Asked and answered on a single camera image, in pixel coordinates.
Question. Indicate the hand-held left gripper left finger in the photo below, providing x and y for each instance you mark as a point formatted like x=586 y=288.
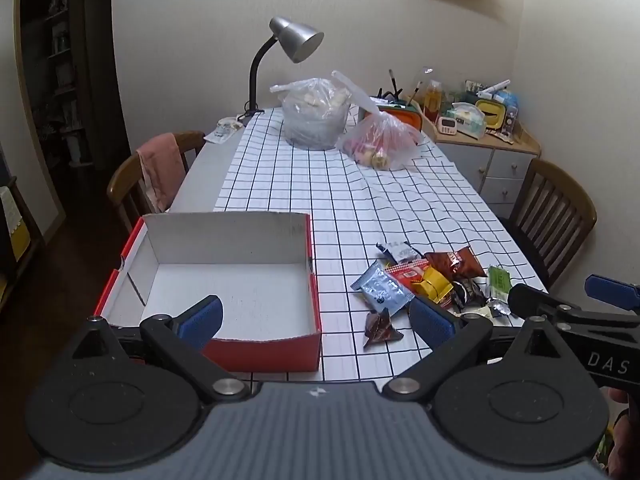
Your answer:
x=202 y=320

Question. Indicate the dark bookshelf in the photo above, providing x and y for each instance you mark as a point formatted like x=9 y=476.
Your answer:
x=65 y=60

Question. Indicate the blue box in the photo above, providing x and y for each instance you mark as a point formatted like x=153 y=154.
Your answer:
x=510 y=110

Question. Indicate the white tube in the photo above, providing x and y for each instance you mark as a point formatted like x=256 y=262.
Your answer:
x=495 y=88

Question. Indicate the person's right hand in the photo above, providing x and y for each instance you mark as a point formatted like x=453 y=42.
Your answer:
x=629 y=435

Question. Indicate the white paper packet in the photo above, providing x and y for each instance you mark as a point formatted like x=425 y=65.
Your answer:
x=222 y=130

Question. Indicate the grey desk lamp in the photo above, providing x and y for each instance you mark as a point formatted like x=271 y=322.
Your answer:
x=292 y=37

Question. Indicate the pink plastic bag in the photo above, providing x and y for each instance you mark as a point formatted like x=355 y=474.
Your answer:
x=380 y=142

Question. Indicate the clear jar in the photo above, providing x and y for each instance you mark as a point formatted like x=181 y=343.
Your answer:
x=433 y=97

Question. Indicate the pink timer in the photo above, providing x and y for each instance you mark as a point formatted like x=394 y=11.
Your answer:
x=446 y=126

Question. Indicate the wooden slatted chair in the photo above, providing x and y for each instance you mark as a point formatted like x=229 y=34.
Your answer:
x=555 y=210

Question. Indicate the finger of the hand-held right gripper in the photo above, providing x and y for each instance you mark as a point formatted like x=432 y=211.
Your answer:
x=612 y=290
x=532 y=301

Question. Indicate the yellow box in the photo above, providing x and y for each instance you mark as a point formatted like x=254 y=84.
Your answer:
x=491 y=115

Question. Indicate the white tissue box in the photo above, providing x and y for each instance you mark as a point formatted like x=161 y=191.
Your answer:
x=469 y=120

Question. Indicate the grey corner cabinet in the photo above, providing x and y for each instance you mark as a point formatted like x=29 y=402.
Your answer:
x=500 y=170

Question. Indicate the brown red snack packet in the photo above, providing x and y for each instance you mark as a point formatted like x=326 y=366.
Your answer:
x=457 y=262

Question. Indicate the black snack packet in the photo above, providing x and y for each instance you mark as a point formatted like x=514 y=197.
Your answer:
x=467 y=292

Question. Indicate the yellow snack packet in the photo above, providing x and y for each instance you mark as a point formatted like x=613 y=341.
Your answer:
x=432 y=282

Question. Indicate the checkered tablecloth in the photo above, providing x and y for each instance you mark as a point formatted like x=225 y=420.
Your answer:
x=300 y=185

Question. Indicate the dark triangular snack packet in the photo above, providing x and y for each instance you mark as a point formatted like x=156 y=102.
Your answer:
x=380 y=327

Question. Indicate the pen holder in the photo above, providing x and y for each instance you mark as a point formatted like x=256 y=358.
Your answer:
x=397 y=92

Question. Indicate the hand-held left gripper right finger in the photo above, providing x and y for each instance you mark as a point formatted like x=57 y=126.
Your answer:
x=432 y=322

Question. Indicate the wooden chair with towel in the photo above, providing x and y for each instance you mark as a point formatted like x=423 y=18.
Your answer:
x=120 y=180

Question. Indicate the clear plastic bag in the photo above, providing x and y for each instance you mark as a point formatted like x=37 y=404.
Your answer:
x=312 y=115

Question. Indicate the pink towel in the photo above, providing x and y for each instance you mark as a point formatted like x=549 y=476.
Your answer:
x=160 y=170

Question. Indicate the navy white snack packet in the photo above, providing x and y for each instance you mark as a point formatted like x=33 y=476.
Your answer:
x=400 y=251

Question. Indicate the red checkered snack packet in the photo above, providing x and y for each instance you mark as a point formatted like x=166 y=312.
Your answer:
x=412 y=272

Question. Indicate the green silver snack packet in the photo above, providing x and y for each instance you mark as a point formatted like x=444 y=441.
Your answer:
x=499 y=282

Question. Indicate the blue silver snack packet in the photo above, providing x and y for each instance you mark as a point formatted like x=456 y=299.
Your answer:
x=382 y=290

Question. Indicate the red cardboard box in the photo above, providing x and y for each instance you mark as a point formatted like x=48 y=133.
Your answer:
x=240 y=285

